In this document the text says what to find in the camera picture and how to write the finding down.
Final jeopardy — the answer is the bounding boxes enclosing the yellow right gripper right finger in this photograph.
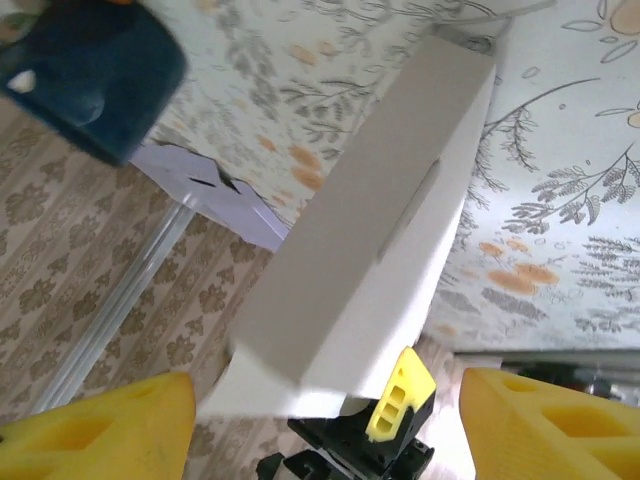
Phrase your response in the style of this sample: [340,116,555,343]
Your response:
[458,366,640,480]

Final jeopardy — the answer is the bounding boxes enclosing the floral tablecloth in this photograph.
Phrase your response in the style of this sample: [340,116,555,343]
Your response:
[144,0,640,351]

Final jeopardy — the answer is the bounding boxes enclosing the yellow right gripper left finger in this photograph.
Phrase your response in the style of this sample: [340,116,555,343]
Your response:
[0,370,197,480]

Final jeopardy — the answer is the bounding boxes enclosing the aluminium side rail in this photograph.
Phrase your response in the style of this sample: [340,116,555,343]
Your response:
[34,199,199,419]

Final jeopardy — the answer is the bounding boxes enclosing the dark blue mug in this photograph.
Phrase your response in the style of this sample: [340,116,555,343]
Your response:
[0,0,190,169]

